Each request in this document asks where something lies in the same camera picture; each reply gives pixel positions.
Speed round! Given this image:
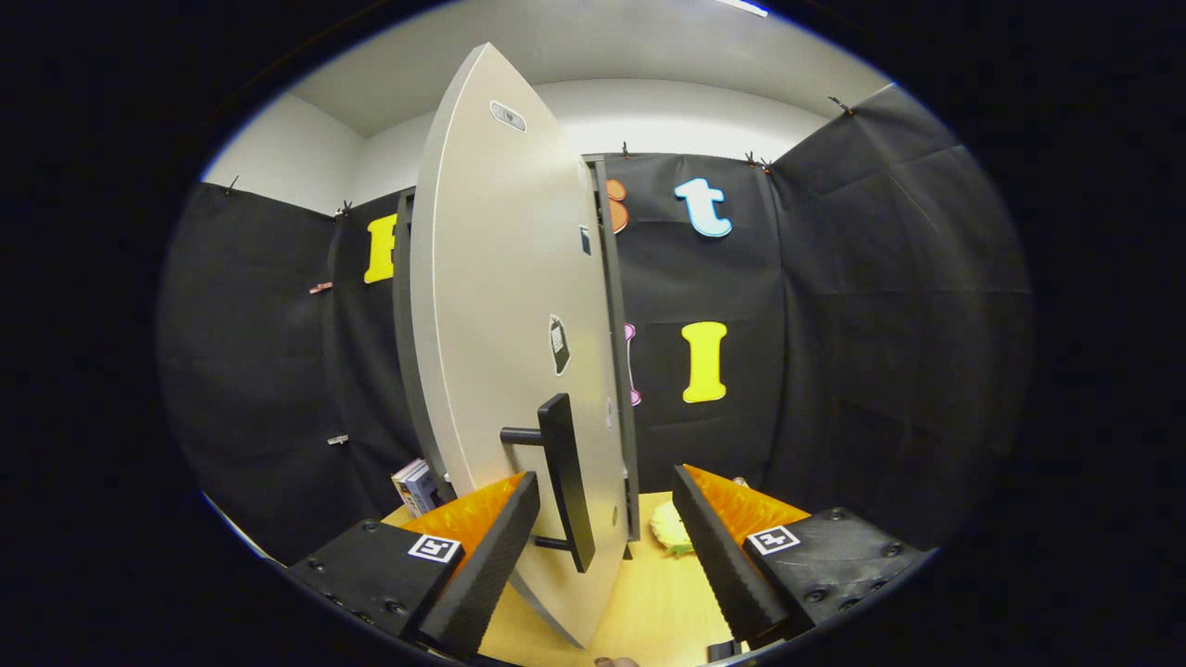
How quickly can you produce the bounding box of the yellow pineapple plush toy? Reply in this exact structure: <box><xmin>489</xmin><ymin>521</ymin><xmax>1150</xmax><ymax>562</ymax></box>
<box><xmin>649</xmin><ymin>525</ymin><xmax>697</xmax><ymax>558</ymax></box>

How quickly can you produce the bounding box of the dark grey shoe cabinet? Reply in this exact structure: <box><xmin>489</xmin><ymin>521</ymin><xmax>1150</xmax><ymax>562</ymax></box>
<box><xmin>392</xmin><ymin>156</ymin><xmax>642</xmax><ymax>557</ymax></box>

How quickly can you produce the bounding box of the black backdrop cloth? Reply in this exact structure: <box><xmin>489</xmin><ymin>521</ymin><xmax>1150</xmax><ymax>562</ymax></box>
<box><xmin>158</xmin><ymin>83</ymin><xmax>1034</xmax><ymax>566</ymax></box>

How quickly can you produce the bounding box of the blue grey book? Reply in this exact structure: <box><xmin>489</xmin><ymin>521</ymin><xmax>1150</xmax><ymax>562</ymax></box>
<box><xmin>402</xmin><ymin>460</ymin><xmax>444</xmax><ymax>517</ymax></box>

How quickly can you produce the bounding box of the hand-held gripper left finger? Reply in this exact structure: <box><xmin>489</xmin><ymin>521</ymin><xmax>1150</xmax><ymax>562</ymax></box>
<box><xmin>287</xmin><ymin>471</ymin><xmax>541</xmax><ymax>659</ymax></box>

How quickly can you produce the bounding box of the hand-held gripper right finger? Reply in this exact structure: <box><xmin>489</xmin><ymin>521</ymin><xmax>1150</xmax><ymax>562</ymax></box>
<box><xmin>672</xmin><ymin>463</ymin><xmax>932</xmax><ymax>649</ymax></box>

